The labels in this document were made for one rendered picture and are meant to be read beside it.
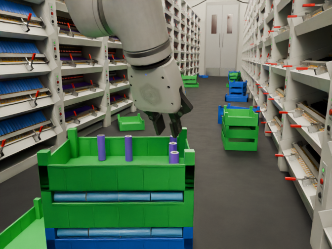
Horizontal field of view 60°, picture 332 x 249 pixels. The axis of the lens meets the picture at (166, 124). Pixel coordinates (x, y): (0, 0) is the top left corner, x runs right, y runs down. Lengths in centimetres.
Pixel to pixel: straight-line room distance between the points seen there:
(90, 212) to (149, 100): 25
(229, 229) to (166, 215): 50
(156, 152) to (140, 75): 28
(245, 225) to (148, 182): 60
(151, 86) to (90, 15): 16
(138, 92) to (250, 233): 68
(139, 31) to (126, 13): 3
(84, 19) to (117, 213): 37
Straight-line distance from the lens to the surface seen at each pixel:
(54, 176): 60
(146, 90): 54
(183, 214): 60
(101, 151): 73
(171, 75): 51
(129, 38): 49
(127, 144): 71
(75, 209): 62
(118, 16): 49
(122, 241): 64
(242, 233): 106
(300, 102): 152
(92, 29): 52
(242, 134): 186
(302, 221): 120
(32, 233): 112
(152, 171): 56
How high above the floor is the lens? 57
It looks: 13 degrees down
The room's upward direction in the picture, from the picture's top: straight up
